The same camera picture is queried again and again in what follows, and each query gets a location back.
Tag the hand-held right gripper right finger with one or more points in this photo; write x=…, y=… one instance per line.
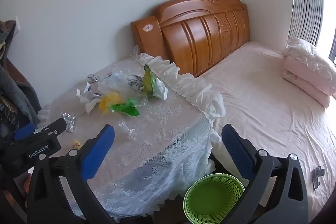
x=237, y=153

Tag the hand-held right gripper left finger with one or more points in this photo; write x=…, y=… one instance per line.
x=98, y=153

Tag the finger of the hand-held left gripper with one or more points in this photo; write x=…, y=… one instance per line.
x=25, y=132
x=53, y=126

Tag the foil piece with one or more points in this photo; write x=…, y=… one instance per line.
x=135, y=81
x=68, y=121
x=92, y=78

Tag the green plastic basket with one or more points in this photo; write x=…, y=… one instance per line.
x=210, y=200

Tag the yellow green juice pouch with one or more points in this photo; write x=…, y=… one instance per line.
x=148, y=81

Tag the small yellow wrapper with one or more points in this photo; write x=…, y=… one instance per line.
x=76, y=144

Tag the dark patterned cloth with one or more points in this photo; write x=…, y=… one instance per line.
x=8, y=113

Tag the clear plastic bottle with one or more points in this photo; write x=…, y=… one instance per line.
x=128, y=130

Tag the grey garment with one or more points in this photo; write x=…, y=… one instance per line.
x=21, y=92

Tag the crumpled white paper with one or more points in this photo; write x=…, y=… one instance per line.
x=88, y=98

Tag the bed with pink sheet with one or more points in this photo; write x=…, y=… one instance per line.
x=262, y=108

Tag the green plastic wrapper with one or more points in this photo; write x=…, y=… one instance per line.
x=124, y=108

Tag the yellow plastic wrapper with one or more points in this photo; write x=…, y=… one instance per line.
x=110, y=101

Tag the clear plastic bag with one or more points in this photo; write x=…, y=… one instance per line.
x=115, y=82

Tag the small dark grey object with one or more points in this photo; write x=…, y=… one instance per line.
x=317, y=176

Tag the green white plastic bag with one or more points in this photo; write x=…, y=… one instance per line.
x=160, y=90

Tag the dark hanging garment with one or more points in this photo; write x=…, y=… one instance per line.
x=6, y=40

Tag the folded pink quilt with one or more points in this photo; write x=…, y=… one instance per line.
x=304, y=77

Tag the carved wooden headboard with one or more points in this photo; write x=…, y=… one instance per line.
x=199, y=35

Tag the bright window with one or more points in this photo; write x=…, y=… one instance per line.
x=329, y=19

